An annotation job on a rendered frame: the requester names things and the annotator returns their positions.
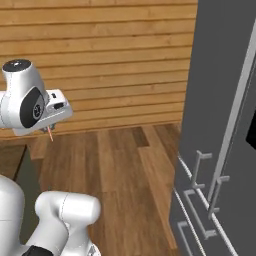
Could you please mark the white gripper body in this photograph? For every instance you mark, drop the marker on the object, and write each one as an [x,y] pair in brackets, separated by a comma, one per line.
[60,115]

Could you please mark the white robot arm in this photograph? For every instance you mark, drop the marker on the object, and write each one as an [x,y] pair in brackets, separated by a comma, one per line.
[20,96]

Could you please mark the dark counter cabinet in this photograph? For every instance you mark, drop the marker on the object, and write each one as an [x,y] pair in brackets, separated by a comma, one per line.
[28,180]

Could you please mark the pink straw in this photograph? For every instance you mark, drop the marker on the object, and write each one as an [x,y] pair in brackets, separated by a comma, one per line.
[50,134]

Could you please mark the dark grey fridge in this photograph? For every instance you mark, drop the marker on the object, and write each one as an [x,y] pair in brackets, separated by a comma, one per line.
[216,83]

